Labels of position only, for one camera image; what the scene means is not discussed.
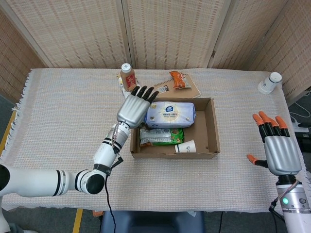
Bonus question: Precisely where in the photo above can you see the orange snack packet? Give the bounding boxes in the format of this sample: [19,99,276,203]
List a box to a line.
[169,71,192,90]

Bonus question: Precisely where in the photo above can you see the white woven tablecloth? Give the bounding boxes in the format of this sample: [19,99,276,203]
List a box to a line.
[0,67,311,213]

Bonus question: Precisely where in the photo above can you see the green snack packet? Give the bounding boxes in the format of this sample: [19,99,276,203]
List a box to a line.
[138,128,185,148]

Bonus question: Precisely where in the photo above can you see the white paper cup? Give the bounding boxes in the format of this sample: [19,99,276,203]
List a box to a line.
[174,140,197,153]

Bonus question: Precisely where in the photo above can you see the open brown cardboard box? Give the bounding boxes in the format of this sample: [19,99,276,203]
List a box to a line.
[130,98,221,160]

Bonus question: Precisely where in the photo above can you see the brown kraft spiral notebook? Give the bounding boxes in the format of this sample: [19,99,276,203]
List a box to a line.
[152,73,202,100]

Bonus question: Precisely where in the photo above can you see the dark blue chair seat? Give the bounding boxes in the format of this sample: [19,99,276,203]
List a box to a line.
[100,210,206,233]

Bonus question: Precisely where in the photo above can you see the white snack package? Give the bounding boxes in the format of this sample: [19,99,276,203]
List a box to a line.
[117,75,133,98]

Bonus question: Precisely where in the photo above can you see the pale blue wet wipes pack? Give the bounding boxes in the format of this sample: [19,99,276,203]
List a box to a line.
[144,101,196,129]

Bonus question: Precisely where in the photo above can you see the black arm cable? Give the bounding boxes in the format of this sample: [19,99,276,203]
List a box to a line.
[104,174,120,233]

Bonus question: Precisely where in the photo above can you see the silver right hand orange fingertips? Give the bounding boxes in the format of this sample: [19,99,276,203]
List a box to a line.
[246,111,302,177]

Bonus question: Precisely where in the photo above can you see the woven folding screen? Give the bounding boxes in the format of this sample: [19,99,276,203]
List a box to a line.
[0,0,311,105]

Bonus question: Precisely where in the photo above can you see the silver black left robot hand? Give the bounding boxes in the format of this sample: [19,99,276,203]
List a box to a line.
[116,85,160,129]

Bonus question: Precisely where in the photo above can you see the white power strip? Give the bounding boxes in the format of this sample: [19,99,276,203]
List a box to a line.
[291,121,311,133]

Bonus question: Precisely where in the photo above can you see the milk tea bottle red label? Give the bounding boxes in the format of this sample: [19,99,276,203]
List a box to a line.
[121,63,137,92]

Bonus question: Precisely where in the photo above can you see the white power cable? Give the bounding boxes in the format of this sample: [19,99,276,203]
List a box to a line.
[289,91,311,122]

